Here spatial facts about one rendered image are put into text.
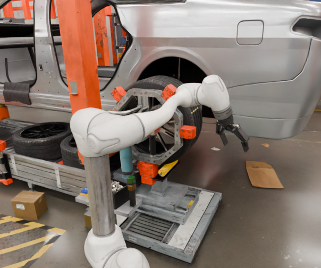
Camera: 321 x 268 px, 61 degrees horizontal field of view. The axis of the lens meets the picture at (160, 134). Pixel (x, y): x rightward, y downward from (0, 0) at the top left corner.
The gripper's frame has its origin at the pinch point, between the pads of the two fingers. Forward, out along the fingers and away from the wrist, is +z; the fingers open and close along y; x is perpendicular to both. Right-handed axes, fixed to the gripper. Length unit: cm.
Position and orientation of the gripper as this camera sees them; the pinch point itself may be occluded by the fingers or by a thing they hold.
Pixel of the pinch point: (235, 145)
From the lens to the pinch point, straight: 147.7
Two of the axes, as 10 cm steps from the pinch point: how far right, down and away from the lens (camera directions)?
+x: 7.0, -6.2, 3.5
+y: 5.8, 2.1, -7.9
